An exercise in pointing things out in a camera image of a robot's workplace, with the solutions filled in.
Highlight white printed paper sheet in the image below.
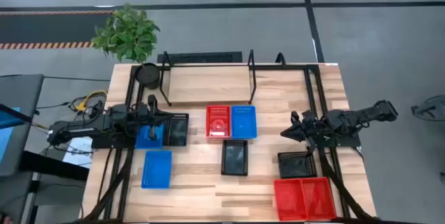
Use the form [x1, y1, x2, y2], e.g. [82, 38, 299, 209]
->
[62, 136, 94, 169]

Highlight red plastic slotted basket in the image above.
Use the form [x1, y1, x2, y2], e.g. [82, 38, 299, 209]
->
[300, 176, 337, 220]
[205, 105, 232, 138]
[273, 178, 309, 222]

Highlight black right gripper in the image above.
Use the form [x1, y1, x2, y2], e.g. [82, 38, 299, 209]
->
[280, 110, 318, 152]

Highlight blue panel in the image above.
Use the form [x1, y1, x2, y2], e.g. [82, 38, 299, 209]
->
[0, 107, 22, 164]

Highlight blue plastic slotted basket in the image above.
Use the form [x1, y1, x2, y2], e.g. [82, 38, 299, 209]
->
[140, 150, 173, 190]
[134, 123, 165, 150]
[230, 104, 258, 139]

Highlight black plastic slotted basket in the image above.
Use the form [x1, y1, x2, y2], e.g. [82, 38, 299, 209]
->
[220, 139, 249, 177]
[277, 150, 318, 179]
[162, 113, 191, 147]

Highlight black metal table frame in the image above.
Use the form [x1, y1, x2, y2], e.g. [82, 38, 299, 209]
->
[79, 63, 380, 224]

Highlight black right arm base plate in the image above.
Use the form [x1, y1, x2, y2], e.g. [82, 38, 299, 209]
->
[326, 135, 362, 149]

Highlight grey desk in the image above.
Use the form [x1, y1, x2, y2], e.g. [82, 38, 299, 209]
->
[0, 73, 45, 178]

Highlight green plant in black pot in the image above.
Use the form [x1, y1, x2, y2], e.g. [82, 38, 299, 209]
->
[90, 3, 161, 90]

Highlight yellow cable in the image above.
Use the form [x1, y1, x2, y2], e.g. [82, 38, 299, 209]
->
[74, 90, 108, 112]

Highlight wooden shelf black metal legs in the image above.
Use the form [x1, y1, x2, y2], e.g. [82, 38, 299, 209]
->
[159, 49, 258, 108]

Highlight black stand base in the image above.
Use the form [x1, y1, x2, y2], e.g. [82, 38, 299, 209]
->
[411, 94, 445, 122]

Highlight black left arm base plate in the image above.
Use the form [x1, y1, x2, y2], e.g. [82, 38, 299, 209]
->
[90, 135, 137, 150]

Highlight black desk base bar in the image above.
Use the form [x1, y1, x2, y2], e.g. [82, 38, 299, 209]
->
[19, 150, 90, 182]

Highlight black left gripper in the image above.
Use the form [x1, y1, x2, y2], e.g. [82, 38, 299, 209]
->
[137, 94, 174, 141]

